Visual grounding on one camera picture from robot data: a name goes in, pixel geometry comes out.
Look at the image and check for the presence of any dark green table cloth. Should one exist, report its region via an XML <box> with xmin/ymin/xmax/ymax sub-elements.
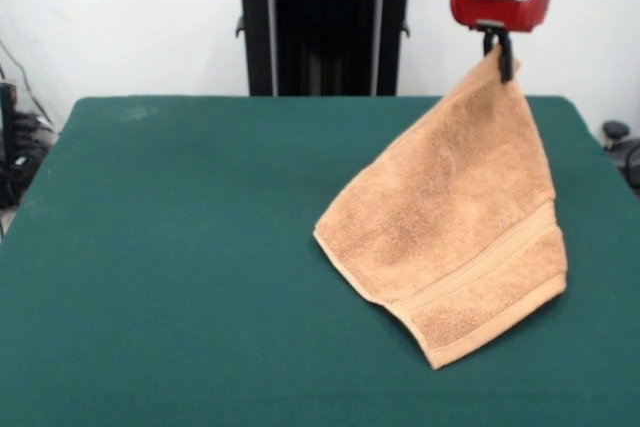
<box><xmin>0</xmin><ymin>94</ymin><xmax>640</xmax><ymax>427</ymax></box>

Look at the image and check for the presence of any grey wall cable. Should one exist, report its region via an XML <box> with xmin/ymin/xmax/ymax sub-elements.
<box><xmin>0</xmin><ymin>39</ymin><xmax>54</xmax><ymax>128</ymax></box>

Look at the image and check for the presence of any tan terry towel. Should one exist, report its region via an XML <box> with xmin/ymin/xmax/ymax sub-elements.
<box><xmin>313</xmin><ymin>44</ymin><xmax>569</xmax><ymax>371</ymax></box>

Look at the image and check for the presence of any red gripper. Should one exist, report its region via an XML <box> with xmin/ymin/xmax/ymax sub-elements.
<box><xmin>448</xmin><ymin>0</ymin><xmax>552</xmax><ymax>83</ymax></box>

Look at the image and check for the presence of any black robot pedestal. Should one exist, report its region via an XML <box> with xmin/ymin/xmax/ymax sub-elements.
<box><xmin>219</xmin><ymin>0</ymin><xmax>432</xmax><ymax>97</ymax></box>

